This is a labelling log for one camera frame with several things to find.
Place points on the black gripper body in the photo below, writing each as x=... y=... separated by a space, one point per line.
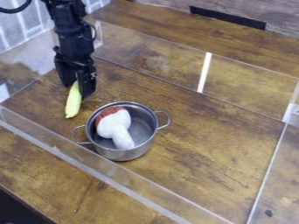
x=72 y=52

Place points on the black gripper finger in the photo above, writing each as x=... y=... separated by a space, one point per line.
x=87 y=79
x=67 y=72

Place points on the black strip on wall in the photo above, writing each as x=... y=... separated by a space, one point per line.
x=228 y=18

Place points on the plush mushroom toy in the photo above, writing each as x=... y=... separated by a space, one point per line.
x=112 y=124

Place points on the clear acrylic triangle stand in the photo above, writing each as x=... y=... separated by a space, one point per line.
x=97 y=32

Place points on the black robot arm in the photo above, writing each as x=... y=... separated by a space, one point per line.
x=67 y=14

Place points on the stainless steel pot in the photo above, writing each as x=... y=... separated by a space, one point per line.
x=145 y=122

